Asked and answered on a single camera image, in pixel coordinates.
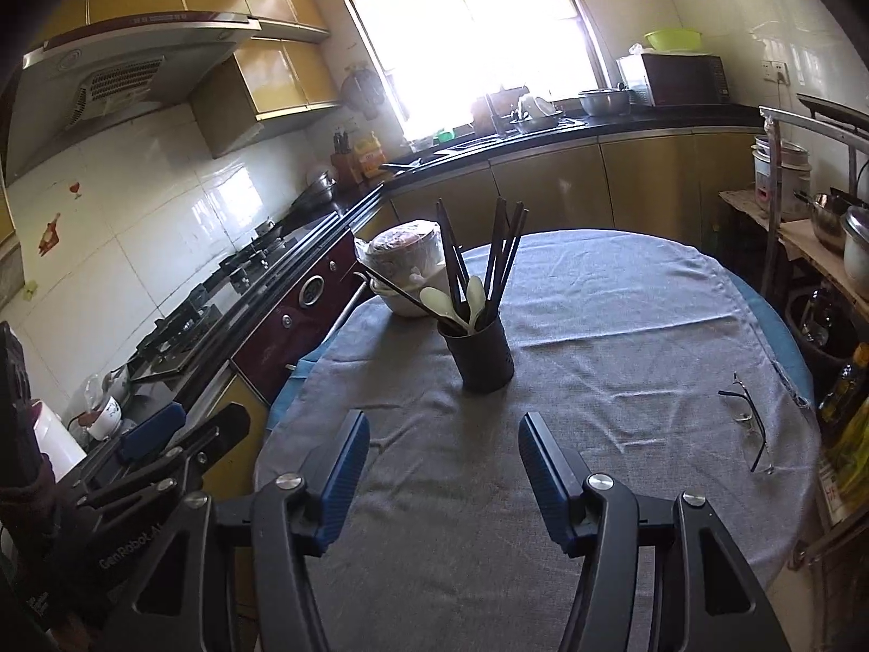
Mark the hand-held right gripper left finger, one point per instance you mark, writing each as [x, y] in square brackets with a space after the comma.
[343, 482]

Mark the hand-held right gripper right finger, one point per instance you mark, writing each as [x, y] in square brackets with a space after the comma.
[543, 482]

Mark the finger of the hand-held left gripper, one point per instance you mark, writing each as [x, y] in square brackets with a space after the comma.
[153, 431]
[224, 431]

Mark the black utensil holder cup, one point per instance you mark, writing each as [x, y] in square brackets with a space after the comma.
[482, 360]

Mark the long white plastic spoon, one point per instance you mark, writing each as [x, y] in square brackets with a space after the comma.
[475, 292]

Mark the short white soup spoon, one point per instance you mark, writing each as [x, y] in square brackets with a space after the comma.
[434, 299]

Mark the bunch of dark chopsticks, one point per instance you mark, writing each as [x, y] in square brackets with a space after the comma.
[502, 244]

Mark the person's left forearm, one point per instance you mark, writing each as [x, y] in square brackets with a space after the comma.
[27, 509]

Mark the yellow base cabinet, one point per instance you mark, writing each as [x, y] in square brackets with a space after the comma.
[231, 441]

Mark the small patterned white bowl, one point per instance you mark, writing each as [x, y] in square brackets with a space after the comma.
[105, 420]

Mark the blue table cover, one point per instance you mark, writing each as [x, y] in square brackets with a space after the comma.
[299, 387]

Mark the grey tablecloth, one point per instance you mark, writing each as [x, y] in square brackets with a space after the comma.
[543, 387]

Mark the white kitchen appliance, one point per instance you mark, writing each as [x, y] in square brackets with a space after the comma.
[58, 445]

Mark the black gas stove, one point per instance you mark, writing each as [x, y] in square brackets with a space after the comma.
[224, 285]

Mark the dark red built-in oven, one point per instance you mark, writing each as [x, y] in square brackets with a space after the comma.
[305, 305]

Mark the eyeglasses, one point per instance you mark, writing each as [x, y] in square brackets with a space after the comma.
[755, 421]

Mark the plastic-wrapped bowl stack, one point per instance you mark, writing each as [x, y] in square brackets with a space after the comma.
[404, 248]

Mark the knife block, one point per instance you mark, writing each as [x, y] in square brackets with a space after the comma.
[346, 166]

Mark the yellow bottle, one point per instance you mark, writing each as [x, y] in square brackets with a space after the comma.
[370, 159]

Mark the yellow plastic bag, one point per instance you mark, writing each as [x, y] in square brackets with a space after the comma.
[852, 462]

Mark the long yellow base cabinets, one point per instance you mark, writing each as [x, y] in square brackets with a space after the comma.
[611, 176]

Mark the clear glass bottle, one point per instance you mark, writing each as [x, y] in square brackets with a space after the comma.
[816, 322]

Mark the cooking oil bottle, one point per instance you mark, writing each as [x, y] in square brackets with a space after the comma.
[845, 387]

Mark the black bucket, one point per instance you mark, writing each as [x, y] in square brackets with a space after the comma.
[838, 350]

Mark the round hanging kitchen board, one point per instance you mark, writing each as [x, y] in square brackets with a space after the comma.
[361, 89]

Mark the silver range hood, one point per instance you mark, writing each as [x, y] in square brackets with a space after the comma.
[136, 61]

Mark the white bowl by sink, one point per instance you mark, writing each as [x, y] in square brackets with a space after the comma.
[536, 108]

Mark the metal pot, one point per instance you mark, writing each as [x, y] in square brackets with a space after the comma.
[604, 103]

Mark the white rice cooker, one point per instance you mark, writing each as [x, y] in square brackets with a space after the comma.
[787, 180]

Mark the aluminium pot with lid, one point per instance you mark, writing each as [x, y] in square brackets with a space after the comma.
[857, 248]

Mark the black microwave oven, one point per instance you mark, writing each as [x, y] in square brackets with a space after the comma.
[679, 80]

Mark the metal storage rack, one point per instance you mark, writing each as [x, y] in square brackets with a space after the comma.
[808, 123]

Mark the kitchen window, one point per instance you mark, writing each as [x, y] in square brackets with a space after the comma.
[475, 34]

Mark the green plastic basin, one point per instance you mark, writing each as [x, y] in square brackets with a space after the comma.
[673, 41]

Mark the black flat cooker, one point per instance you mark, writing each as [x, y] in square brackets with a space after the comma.
[832, 107]

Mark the brown wall sticker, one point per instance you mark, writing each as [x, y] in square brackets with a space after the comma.
[49, 236]

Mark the wine glass wall sticker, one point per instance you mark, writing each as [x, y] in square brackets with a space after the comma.
[76, 188]

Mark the yellow wall cabinet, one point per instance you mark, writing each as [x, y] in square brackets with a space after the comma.
[271, 75]

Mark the wall socket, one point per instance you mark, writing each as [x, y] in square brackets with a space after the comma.
[776, 71]

